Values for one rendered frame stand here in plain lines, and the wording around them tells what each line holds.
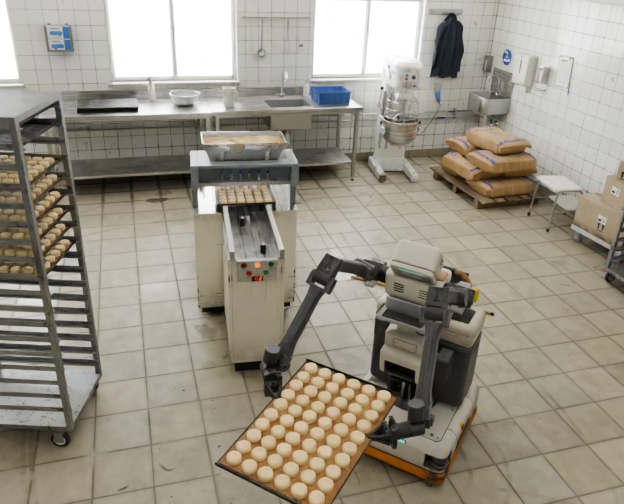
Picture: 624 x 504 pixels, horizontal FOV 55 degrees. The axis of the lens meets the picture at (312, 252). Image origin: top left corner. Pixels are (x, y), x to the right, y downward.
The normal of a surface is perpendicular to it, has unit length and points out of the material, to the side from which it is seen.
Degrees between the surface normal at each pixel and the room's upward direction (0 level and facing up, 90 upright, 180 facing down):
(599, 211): 87
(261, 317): 90
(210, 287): 90
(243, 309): 90
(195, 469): 0
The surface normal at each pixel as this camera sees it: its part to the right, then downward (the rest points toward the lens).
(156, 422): 0.04, -0.89
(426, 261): -0.30, -0.40
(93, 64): 0.28, 0.44
